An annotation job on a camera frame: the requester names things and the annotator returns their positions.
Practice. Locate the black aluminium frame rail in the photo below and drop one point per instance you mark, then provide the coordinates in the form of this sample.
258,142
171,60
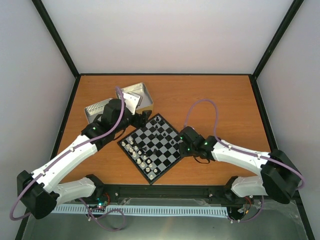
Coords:
209,193

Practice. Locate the black and silver chessboard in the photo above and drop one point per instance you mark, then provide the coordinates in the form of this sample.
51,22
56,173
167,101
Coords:
158,149

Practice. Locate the gold metal tin base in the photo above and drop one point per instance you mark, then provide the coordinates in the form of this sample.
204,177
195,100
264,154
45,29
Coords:
141,89

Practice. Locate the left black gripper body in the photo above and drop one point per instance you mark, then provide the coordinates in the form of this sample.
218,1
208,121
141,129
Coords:
140,122

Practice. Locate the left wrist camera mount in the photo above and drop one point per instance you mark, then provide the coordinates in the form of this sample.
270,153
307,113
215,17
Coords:
132,101

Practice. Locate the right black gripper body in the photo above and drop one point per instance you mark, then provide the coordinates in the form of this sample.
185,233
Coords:
186,152

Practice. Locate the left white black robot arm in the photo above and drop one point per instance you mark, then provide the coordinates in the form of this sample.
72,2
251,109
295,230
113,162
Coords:
41,190

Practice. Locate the light blue slotted cable duct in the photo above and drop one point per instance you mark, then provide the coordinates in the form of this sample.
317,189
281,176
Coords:
161,211

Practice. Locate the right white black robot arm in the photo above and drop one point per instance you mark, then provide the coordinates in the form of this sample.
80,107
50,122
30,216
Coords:
275,174

